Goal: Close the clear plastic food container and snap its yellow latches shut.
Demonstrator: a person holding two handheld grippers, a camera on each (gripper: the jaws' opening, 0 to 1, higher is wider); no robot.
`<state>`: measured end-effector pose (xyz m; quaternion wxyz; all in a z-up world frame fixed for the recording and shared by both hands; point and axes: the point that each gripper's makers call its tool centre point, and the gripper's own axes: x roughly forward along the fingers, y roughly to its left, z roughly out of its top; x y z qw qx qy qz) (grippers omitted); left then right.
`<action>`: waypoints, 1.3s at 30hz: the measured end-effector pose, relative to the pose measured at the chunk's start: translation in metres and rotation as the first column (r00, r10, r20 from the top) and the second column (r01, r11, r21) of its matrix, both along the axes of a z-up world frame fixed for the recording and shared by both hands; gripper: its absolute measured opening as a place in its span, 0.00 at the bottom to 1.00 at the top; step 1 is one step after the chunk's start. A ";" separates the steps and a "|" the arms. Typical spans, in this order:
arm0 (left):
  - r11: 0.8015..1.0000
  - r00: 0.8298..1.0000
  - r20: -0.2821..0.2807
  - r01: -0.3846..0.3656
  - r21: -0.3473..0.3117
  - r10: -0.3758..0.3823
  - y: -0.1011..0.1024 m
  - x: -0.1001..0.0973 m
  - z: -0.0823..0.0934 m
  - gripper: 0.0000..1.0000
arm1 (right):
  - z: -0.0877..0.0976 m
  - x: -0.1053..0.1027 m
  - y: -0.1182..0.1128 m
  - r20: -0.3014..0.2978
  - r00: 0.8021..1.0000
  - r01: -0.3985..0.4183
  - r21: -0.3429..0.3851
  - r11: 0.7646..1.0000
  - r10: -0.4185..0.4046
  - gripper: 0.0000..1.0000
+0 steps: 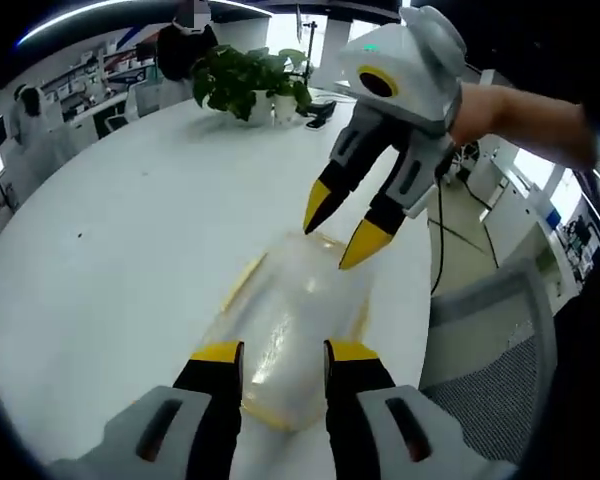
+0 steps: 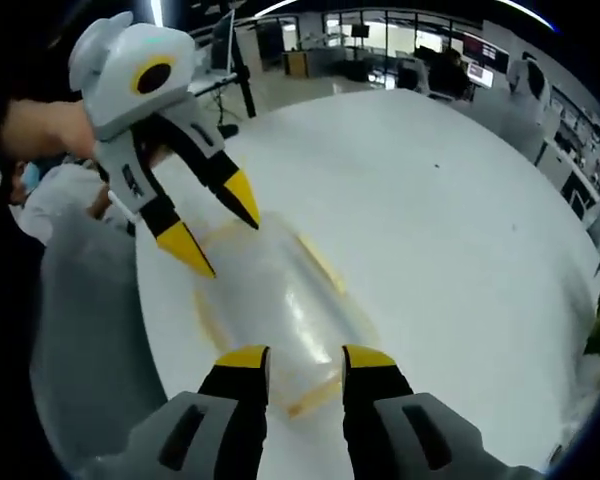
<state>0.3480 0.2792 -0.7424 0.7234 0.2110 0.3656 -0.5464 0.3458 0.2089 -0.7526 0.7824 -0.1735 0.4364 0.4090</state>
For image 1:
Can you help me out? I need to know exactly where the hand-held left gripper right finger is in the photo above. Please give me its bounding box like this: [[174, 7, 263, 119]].
[[323, 338, 519, 480]]

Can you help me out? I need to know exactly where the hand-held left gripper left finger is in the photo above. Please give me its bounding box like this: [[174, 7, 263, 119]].
[[47, 339, 245, 480]]

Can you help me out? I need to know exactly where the clear box with yellow plastic buckles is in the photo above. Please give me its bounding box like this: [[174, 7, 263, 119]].
[[192, 230, 377, 434]]

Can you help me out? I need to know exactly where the small black device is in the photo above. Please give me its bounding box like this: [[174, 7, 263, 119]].
[[304, 99, 339, 132]]

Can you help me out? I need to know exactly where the black tripod stand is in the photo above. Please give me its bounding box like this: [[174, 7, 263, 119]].
[[296, 3, 318, 82]]

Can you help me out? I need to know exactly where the grey mesh office chair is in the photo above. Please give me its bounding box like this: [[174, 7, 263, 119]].
[[419, 257, 559, 466]]

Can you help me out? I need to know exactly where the green potted plant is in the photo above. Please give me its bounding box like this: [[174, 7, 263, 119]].
[[192, 44, 314, 127]]

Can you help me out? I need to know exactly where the curved ceiling light strip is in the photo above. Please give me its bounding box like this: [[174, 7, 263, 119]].
[[17, 0, 149, 47]]

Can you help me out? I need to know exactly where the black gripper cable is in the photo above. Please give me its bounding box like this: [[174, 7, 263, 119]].
[[427, 144, 502, 297]]

